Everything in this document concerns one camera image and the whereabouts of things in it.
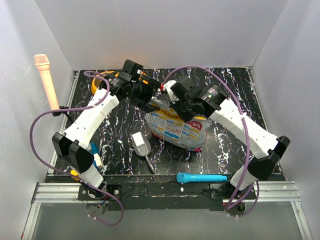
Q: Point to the black microphone stand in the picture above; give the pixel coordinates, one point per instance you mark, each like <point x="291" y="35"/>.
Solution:
<point x="61" y="111"/>

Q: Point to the blue toy microphone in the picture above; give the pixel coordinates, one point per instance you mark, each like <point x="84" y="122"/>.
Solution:
<point x="184" y="178"/>

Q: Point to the pet food bag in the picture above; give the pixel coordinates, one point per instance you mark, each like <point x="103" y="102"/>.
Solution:
<point x="165" y="124"/>

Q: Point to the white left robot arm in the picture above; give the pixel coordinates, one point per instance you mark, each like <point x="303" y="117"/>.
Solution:
<point x="71" y="145"/>

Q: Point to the aluminium front rail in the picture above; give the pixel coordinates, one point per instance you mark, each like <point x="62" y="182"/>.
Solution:
<point x="48" y="193"/>

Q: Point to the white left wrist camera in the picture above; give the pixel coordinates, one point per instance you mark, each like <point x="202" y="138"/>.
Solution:
<point x="131" y="70"/>

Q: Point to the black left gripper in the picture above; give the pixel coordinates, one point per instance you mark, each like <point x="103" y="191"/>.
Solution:
<point x="150" y="92"/>

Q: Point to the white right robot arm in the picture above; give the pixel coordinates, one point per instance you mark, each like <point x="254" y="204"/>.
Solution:
<point x="267" y="149"/>

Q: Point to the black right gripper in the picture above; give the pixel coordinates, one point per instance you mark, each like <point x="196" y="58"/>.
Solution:
<point x="184" y="117"/>

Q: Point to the yellow toy brick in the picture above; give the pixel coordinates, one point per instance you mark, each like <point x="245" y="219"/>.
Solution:
<point x="74" y="175"/>

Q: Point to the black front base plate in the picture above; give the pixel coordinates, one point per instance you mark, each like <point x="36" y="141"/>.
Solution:
<point x="162" y="192"/>

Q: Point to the orange double pet bowl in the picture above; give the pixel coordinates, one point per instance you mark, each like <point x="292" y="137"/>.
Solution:
<point x="100" y="80"/>

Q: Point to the metal food scoop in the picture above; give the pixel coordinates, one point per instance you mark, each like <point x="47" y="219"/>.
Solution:
<point x="142" y="148"/>

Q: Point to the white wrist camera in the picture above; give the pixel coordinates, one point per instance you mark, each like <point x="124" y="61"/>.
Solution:
<point x="131" y="70"/>
<point x="166" y="89"/>

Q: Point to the pink toy microphone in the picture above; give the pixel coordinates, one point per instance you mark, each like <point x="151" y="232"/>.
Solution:
<point x="42" y="64"/>

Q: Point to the blue white toy brick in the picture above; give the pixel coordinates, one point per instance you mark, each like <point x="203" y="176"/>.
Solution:
<point x="96" y="155"/>

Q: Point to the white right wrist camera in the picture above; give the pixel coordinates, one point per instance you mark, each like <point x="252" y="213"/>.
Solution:
<point x="166" y="89"/>

